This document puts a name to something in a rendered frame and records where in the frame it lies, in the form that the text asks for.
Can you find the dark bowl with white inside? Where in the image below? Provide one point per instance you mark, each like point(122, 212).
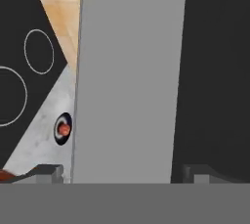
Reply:
point(59, 135)

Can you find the reddish brown round thing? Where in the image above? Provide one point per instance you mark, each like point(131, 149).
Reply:
point(4, 175)

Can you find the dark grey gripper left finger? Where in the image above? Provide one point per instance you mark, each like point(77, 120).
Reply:
point(45, 173)

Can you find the black hob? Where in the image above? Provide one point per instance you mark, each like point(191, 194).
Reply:
point(19, 22)

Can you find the black microwave door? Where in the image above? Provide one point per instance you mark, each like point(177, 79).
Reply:
point(215, 71)

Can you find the orange-red peach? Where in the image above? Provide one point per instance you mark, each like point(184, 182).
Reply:
point(64, 129)

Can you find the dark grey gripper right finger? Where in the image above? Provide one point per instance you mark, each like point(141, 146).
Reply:
point(199, 175)

